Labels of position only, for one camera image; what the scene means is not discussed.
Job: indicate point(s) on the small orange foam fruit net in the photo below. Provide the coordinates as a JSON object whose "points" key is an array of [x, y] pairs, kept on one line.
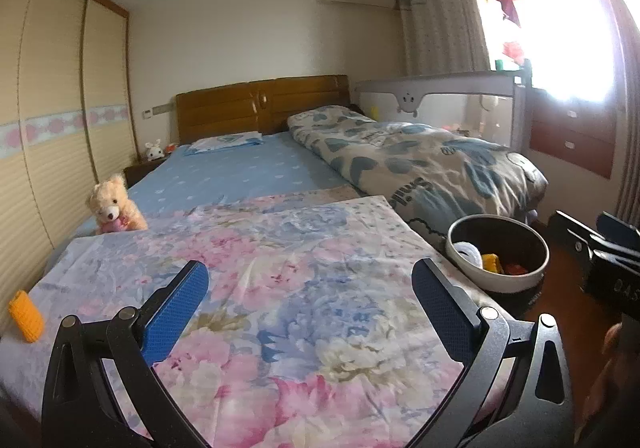
{"points": [[26, 318]]}

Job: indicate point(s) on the red decoration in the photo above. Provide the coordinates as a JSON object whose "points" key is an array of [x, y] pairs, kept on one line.
{"points": [[512, 51]]}

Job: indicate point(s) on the grey curtain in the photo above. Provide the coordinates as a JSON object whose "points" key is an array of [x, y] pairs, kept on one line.
{"points": [[440, 17], [627, 152]]}

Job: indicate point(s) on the heart patterned quilt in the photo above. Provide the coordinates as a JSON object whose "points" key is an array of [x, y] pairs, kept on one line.
{"points": [[425, 162]]}

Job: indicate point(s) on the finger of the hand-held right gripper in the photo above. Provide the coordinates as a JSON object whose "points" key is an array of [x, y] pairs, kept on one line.
{"points": [[620, 235], [575, 235]]}

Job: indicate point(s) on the white rimmed black bin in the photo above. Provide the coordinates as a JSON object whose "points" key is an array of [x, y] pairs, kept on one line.
{"points": [[500, 233]]}

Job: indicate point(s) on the large orange foam fruit net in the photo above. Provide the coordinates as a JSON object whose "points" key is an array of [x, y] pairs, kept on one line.
{"points": [[491, 263]]}

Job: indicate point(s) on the red brown drawer cabinet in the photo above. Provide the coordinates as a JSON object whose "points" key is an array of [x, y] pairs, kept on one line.
{"points": [[570, 137]]}

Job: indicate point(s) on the bed with blue sheet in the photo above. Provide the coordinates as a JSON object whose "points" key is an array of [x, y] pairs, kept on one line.
{"points": [[240, 172]]}

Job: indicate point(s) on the wall switch panel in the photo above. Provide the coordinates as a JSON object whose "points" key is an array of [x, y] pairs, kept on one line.
{"points": [[160, 109]]}

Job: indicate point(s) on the dark wooden nightstand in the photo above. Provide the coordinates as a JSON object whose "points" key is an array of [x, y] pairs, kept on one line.
{"points": [[142, 172]]}

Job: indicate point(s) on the beige sliding door wardrobe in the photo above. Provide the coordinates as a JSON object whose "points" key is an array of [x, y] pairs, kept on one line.
{"points": [[55, 77]]}

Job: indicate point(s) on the white foam fruit net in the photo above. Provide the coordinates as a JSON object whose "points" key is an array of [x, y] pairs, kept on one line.
{"points": [[467, 253]]}

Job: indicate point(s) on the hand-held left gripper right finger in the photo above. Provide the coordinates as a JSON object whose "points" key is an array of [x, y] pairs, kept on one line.
{"points": [[442, 313]]}

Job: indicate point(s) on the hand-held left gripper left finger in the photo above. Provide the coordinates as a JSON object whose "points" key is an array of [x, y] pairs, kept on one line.
{"points": [[172, 313]]}

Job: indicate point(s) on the hanging red clothes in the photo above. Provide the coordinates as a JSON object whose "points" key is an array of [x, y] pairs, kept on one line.
{"points": [[505, 2]]}

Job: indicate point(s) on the beige teddy bear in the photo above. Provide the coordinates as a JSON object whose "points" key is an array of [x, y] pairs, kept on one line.
{"points": [[112, 208]]}

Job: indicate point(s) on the red and white carton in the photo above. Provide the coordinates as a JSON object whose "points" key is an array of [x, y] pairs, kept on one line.
{"points": [[515, 270]]}

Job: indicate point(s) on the white rabbit toy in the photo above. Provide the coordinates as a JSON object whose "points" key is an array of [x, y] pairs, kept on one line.
{"points": [[154, 151]]}

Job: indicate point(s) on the blue patterned pillow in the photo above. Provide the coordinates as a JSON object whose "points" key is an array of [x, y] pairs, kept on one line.
{"points": [[225, 141]]}

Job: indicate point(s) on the grey bed guard rail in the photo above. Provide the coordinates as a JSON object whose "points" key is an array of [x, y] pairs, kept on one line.
{"points": [[440, 97]]}

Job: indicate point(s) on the person's right hand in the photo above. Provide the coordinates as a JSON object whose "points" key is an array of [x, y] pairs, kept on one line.
{"points": [[602, 388]]}

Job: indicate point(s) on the wooden headboard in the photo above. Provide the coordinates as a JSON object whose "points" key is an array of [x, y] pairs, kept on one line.
{"points": [[215, 112]]}

